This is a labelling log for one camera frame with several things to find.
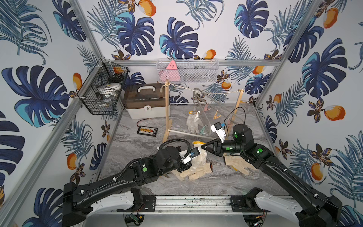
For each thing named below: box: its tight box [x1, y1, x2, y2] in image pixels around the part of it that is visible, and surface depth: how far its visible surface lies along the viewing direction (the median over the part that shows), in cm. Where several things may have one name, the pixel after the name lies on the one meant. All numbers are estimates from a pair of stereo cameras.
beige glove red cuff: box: [171, 162, 214, 181], surface depth 85 cm
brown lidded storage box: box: [123, 83, 171, 120], surface depth 103 cm
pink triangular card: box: [160, 60, 181, 82], surface depth 92 cm
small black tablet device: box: [136, 125, 159, 137], surface depth 105 cm
